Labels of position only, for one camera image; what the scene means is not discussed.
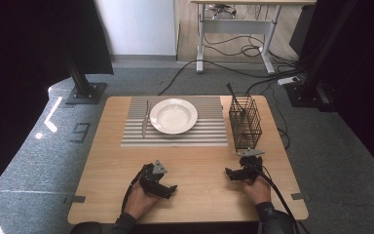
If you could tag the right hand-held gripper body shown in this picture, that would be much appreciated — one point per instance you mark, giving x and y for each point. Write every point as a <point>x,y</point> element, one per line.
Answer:
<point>251,165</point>

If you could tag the grey table bracket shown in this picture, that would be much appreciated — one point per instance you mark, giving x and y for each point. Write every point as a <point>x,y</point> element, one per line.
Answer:
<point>76,199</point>
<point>301,196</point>

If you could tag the person's right hand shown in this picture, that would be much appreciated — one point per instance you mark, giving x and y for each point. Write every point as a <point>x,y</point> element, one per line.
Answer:
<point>259,191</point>

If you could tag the white deep plate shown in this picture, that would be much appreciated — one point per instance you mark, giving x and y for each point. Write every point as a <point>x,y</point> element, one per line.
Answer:
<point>173,116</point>

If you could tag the black metal stand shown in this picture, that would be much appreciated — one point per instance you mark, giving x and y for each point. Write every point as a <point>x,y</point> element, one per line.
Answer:
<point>82,87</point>
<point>308,87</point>

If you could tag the white-legged desk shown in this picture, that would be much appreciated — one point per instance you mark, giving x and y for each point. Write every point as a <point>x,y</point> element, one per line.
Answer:
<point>237,26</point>

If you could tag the person's left hand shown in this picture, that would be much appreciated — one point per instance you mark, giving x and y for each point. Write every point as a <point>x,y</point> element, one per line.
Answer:
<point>138,201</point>

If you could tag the silver table knife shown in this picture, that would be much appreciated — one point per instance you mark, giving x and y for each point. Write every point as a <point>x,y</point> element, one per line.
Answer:
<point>145,125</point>

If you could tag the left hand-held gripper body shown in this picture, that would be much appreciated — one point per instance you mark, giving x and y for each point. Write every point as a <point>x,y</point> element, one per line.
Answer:
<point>150,178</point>

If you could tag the grey striped placemat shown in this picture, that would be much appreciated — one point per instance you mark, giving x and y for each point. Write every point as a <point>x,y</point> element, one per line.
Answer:
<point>207,131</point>

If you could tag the white power strip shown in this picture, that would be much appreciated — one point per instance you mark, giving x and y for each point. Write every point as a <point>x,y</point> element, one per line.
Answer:
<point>288,80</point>

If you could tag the office chair base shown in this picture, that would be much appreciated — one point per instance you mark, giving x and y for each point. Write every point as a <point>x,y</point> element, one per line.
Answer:
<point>222,10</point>

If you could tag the dark curtain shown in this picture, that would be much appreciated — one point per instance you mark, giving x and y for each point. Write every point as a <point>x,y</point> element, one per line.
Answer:
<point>29,65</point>
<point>370,81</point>

